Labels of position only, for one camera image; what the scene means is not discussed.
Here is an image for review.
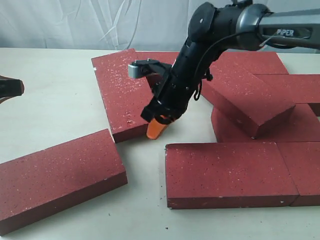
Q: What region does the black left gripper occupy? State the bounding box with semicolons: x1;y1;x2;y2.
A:
0;75;25;103

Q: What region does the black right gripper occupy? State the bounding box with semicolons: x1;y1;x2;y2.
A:
140;64;208;140

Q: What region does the red brick with white chip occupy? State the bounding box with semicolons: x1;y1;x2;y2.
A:
91;48;153;143

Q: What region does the red brick under tilted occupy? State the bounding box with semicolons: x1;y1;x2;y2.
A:
211;102;320;143

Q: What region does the white backdrop cloth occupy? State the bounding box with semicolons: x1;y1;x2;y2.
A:
0;0;320;55

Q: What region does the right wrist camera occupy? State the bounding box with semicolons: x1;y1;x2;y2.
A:
127;58;172;79

